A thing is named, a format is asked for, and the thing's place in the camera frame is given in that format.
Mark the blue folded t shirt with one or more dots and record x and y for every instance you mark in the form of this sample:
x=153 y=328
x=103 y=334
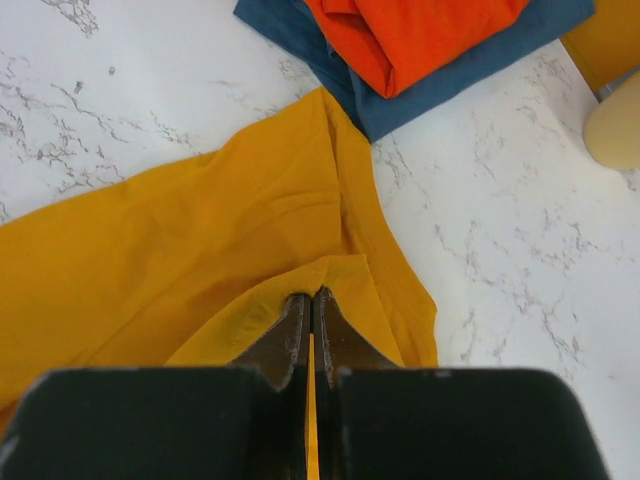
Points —
x=289 y=24

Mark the yellow mug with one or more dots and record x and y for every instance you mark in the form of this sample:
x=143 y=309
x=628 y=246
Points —
x=611 y=132

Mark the orange folded t shirt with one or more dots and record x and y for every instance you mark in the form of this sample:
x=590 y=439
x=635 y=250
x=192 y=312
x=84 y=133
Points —
x=391 y=45

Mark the orange padded envelope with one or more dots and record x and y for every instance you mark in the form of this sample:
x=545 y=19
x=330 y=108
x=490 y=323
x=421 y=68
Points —
x=605 y=47

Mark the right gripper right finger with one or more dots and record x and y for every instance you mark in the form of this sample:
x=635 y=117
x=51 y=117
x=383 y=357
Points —
x=338 y=345

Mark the yellow t shirt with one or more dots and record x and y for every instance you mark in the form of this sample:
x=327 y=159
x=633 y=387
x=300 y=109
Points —
x=121 y=311

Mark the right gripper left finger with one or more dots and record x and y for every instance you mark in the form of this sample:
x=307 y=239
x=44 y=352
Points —
x=282 y=352

